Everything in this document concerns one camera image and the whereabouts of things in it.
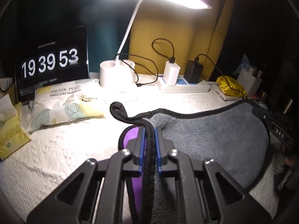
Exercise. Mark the teal curtain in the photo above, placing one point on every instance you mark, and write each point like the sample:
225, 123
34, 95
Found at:
106, 22

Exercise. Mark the person's right hand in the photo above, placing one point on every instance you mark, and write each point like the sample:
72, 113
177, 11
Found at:
290, 160

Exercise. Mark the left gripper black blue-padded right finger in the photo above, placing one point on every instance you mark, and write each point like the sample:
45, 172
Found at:
205, 192

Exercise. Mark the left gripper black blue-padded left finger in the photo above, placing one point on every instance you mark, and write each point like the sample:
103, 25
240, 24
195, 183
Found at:
94, 192

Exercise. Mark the white textured table cloth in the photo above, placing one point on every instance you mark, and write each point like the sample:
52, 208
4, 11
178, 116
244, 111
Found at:
54, 152

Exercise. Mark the white power strip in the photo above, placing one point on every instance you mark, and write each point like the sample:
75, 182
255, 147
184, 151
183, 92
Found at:
182, 86

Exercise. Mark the tablet showing flip clock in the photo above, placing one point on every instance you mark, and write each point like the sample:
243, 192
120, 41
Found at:
57, 57

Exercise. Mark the black cable white charger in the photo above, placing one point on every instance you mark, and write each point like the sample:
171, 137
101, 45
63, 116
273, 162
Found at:
164, 48

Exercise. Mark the face towel soft pack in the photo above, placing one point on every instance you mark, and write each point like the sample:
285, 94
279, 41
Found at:
66, 102

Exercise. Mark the yellow tissue pack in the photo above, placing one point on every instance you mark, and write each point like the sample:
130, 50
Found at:
14, 124

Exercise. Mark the yellow plastic bag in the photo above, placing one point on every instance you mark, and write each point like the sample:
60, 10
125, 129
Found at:
231, 87

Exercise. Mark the yellow curtain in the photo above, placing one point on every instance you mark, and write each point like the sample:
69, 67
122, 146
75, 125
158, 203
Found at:
191, 31

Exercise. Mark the white charger plug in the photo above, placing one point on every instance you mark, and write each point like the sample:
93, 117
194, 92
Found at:
170, 74

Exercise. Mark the black charger plug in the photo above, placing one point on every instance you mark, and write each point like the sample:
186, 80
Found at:
193, 72

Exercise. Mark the grey purple microfibre towel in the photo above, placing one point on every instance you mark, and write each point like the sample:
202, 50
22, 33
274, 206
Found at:
152, 199

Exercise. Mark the white perforated basket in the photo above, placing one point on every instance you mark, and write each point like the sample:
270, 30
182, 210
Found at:
249, 82

